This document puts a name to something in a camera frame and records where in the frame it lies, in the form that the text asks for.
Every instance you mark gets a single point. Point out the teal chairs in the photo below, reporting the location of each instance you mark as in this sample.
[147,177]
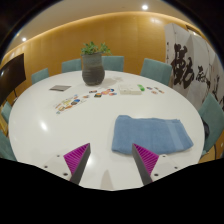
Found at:
[155,70]

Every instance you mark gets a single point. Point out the blue towel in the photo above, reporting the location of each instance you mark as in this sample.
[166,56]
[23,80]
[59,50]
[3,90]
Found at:
[150,135]

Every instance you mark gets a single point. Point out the white flat box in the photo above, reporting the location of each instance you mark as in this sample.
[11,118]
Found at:
[128,89]

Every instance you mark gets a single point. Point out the orange round sticker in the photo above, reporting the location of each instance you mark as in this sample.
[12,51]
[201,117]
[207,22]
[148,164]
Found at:
[105,92]

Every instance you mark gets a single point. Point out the small green item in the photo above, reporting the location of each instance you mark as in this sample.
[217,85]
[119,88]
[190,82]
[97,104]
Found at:
[141,87]

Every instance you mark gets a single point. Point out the ceiling lights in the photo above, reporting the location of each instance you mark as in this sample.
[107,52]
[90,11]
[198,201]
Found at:
[144,7]

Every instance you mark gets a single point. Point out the white calligraphy folding screen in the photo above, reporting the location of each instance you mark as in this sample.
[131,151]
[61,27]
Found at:
[181,66]

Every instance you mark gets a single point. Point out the black wall screen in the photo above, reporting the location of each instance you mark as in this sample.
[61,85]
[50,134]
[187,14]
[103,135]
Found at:
[11,78]

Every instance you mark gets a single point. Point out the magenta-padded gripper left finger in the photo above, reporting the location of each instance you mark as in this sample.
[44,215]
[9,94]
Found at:
[75,159]

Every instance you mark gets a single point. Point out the colourful sticker sheet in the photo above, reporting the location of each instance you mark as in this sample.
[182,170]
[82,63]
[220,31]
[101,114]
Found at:
[67,103]

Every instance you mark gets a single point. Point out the small round badge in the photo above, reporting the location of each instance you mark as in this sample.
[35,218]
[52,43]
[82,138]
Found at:
[149,88]
[161,91]
[154,92]

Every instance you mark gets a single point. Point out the blue round sticker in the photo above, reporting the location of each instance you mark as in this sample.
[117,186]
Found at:
[111,90]

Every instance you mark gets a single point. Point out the potted plant in grey pot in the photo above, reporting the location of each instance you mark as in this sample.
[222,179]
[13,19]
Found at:
[93,68]

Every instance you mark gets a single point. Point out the dark grey notebook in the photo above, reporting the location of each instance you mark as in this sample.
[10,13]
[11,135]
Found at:
[60,88]

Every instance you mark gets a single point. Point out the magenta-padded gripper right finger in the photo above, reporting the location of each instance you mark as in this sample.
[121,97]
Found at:
[148,160]

